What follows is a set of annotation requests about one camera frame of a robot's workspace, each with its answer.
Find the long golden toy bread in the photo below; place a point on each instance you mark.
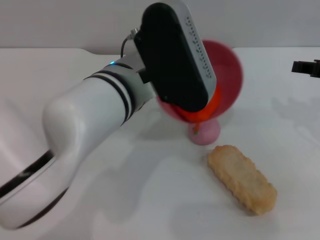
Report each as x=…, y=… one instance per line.
x=240, y=177

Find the pink toy peach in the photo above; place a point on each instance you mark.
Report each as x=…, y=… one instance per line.
x=207, y=135

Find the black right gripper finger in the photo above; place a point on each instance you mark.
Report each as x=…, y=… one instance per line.
x=300, y=66
x=316, y=64

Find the pink plastic bowl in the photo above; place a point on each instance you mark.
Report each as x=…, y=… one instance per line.
x=228, y=72

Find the orange toy fruit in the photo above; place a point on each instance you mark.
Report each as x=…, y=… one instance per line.
x=212, y=107

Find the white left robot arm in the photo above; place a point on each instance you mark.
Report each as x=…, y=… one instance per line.
x=82, y=125

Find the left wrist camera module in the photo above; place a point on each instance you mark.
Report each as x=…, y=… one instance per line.
x=172, y=57

